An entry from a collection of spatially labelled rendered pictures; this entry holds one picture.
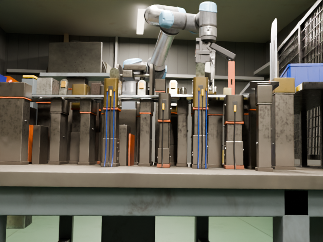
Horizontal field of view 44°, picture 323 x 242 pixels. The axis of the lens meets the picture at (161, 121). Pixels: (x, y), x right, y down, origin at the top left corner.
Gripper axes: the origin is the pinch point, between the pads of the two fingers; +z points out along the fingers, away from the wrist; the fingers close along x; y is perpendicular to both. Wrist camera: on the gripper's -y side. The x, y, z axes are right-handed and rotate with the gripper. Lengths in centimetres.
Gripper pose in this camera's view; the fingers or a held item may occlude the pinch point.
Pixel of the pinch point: (212, 84)
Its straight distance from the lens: 174.6
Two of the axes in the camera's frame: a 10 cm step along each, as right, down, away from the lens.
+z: -0.2, 10.0, -0.8
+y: -10.0, -0.1, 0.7
